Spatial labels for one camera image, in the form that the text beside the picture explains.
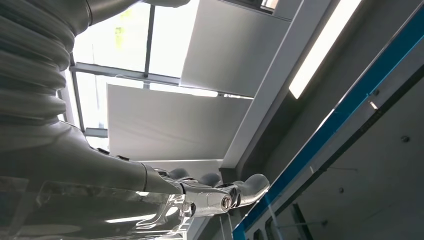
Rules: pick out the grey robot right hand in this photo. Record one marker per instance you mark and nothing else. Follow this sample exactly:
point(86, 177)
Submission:
point(82, 185)

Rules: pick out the grey roller blind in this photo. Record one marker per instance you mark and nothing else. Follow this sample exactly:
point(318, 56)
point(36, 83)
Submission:
point(165, 126)
point(232, 49)

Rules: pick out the long ceiling light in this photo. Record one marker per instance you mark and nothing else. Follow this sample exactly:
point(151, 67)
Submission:
point(318, 53)

